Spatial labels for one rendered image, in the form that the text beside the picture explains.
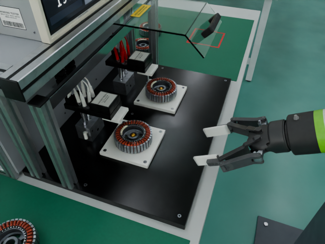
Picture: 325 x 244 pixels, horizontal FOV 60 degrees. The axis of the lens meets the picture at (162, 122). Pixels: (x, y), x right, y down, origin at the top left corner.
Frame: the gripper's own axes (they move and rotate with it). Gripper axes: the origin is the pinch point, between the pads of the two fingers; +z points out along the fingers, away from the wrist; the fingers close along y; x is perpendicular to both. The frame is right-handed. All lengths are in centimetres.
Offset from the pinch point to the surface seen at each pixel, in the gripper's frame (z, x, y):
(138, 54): 22.3, 21.3, 25.0
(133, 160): 19.4, 4.4, -7.2
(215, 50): 14, -4, 68
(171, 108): 17.0, 2.4, 17.7
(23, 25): 20, 47, -7
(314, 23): -12, -112, 301
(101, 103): 21.6, 21.6, -1.8
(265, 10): 6, -28, 160
